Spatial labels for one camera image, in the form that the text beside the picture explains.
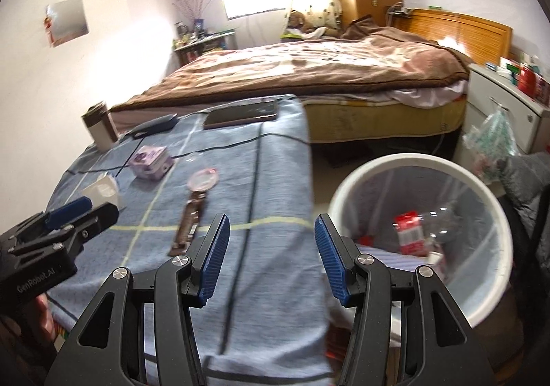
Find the brown teddy bear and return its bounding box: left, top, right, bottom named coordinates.
left=285, top=10, right=341, bottom=39

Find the white power strip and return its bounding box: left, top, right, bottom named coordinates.
left=386, top=2, right=414, bottom=18

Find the brown white tumbler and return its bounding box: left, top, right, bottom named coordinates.
left=81, top=100, right=120, bottom=152

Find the black oblong case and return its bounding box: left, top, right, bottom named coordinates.
left=128, top=112, right=180, bottom=140

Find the clear plastic bottle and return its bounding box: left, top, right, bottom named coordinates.
left=393, top=200, right=470, bottom=258

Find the dark grey jacket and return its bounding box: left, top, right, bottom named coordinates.
left=499, top=151, right=550, bottom=241

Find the wooden headboard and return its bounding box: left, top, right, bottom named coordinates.
left=392, top=7, right=515, bottom=65

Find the person's left hand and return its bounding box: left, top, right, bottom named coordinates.
left=33, top=295, right=57, bottom=341

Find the pink round cup lid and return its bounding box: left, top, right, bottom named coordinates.
left=187, top=167, right=221, bottom=193

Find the dark tablet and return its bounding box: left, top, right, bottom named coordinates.
left=202, top=99, right=281, bottom=130

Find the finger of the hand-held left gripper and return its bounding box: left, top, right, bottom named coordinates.
left=0, top=195, right=94, bottom=243
left=9, top=202, right=120, bottom=258

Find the black cable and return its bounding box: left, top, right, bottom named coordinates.
left=64, top=96, right=311, bottom=175

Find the silver wall sheet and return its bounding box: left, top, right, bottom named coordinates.
left=44, top=0, right=92, bottom=48

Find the green printed plastic bag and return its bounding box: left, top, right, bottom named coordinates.
left=461, top=108, right=521, bottom=185

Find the blue plaid blanket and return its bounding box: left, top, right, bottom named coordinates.
left=44, top=94, right=334, bottom=386

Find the bed with brown blanket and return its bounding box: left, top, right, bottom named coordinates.
left=109, top=13, right=472, bottom=121

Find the brown snack wrapper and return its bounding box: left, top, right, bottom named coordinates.
left=169, top=189, right=210, bottom=258

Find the small purple box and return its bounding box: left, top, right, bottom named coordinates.
left=129, top=144, right=175, bottom=180

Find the white trash bin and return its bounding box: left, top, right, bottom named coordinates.
left=328, top=153, right=515, bottom=327

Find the white nightstand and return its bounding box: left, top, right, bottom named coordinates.
left=465, top=63, right=550, bottom=155

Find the cluttered small desk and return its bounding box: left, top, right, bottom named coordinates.
left=172, top=18, right=240, bottom=65

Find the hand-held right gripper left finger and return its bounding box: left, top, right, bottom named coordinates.
left=43, top=213, right=231, bottom=386

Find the dried branch decoration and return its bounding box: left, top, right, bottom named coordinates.
left=171, top=0, right=221, bottom=26

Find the yellow bed mattress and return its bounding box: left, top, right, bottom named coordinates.
left=300, top=84, right=470, bottom=144

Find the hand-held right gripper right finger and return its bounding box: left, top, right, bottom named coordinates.
left=313, top=214, right=495, bottom=386

